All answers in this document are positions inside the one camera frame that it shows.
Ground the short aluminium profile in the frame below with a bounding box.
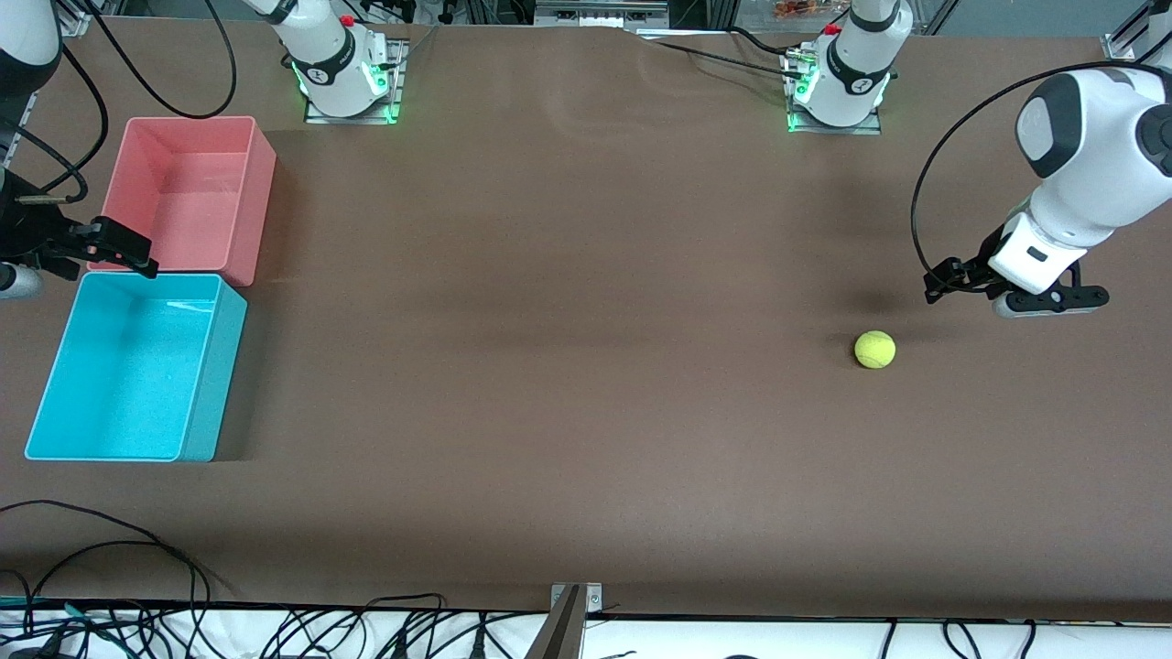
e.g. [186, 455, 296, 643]
[57, 0, 125, 38]
[1103, 0, 1164, 61]

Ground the small metal bracket plate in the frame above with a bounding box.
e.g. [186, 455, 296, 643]
[549, 582, 603, 616]

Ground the clear box with orange contents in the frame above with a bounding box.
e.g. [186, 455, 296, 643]
[772, 0, 848, 21]

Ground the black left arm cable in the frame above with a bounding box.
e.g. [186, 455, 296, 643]
[910, 60, 1141, 277]

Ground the long grey frame rail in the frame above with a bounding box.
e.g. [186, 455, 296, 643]
[5, 87, 42, 161]

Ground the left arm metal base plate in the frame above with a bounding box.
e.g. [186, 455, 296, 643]
[786, 46, 885, 136]

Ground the teal cable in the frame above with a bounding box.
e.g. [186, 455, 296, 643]
[0, 595, 138, 643]

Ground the blue plastic bin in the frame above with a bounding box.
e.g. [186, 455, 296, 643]
[24, 272, 248, 463]

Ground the yellow tennis ball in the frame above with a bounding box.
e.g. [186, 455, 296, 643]
[854, 329, 897, 371]

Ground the thin black table cable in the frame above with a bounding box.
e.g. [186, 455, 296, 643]
[655, 40, 807, 80]

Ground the pink plastic bin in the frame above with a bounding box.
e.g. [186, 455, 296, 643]
[87, 115, 277, 288]

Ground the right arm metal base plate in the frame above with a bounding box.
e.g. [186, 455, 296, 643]
[304, 38, 409, 125]

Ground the long black looped cable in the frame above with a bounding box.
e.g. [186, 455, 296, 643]
[18, 540, 199, 632]
[0, 499, 213, 610]

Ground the short black arched cable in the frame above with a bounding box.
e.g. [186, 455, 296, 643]
[364, 593, 447, 612]

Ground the silver metal device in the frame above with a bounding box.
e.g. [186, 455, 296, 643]
[534, 0, 669, 28]

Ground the grey camera mount bar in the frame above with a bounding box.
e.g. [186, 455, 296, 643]
[522, 586, 587, 659]

